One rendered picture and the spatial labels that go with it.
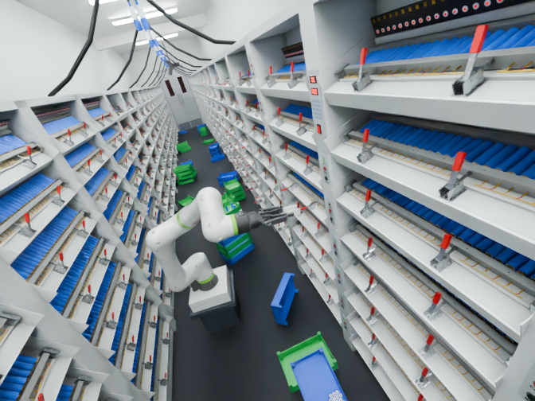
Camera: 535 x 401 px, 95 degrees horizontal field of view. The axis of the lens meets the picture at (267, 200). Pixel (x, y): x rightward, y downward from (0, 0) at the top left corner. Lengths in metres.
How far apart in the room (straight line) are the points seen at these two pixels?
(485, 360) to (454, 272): 0.22
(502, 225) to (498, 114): 0.18
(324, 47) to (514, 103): 0.52
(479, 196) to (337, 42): 0.56
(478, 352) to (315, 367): 1.02
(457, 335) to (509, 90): 0.59
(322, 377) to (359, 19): 1.64
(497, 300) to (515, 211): 0.20
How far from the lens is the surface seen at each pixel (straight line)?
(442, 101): 0.54
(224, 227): 1.01
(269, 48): 1.53
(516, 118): 0.49
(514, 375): 0.76
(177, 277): 1.63
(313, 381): 1.70
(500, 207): 0.59
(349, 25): 0.90
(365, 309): 1.34
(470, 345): 0.86
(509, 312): 0.69
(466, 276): 0.72
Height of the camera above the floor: 1.62
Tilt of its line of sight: 29 degrees down
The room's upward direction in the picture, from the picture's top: 15 degrees counter-clockwise
